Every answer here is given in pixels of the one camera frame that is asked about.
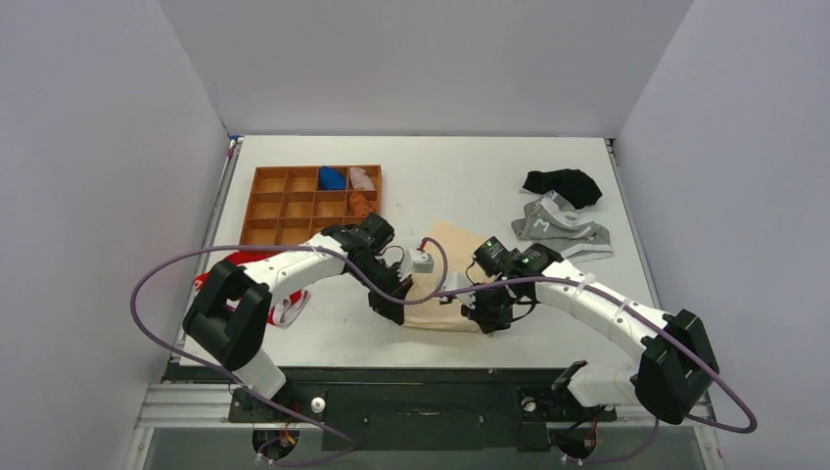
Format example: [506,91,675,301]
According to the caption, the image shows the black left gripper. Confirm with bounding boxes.
[349,258,413,326]

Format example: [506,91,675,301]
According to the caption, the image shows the cream beige underwear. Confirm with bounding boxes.
[403,220,492,333]

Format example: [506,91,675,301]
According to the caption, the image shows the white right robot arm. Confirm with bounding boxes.
[462,237,719,424]

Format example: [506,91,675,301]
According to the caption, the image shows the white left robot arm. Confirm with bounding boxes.
[183,214,413,421]

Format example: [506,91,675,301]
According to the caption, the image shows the orange-brown rolled underwear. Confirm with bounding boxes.
[347,192,375,218]

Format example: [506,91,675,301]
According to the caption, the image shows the grey underwear white band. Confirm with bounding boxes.
[510,191,615,262]

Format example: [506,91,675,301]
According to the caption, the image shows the red underwear white band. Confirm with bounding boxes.
[182,251,310,330]

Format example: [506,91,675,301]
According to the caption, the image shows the blue rolled underwear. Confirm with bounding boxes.
[318,166,347,191]

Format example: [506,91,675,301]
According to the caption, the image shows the black underwear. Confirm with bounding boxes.
[522,168,603,210]

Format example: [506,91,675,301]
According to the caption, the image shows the wooden compartment tray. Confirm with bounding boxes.
[239,164,383,245]

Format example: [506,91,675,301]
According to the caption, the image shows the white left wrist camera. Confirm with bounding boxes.
[397,248,435,281]

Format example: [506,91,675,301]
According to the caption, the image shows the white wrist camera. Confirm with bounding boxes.
[397,248,435,281]
[437,271,475,308]

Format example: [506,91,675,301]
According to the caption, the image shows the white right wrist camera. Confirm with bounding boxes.
[437,271,475,308]

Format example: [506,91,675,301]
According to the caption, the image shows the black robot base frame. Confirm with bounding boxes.
[162,363,654,459]

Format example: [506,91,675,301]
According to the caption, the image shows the aluminium table edge rail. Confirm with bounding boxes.
[169,135,245,363]

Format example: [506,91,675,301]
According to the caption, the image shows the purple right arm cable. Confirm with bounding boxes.
[434,275,759,467]

